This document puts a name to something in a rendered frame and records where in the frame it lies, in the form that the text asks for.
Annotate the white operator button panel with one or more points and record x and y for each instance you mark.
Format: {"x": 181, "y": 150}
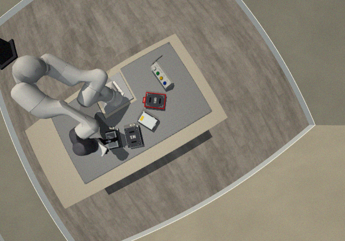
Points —
{"x": 161, "y": 75}

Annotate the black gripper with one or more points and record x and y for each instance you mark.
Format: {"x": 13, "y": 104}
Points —
{"x": 106, "y": 141}

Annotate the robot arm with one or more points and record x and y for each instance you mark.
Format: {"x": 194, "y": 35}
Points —
{"x": 27, "y": 70}

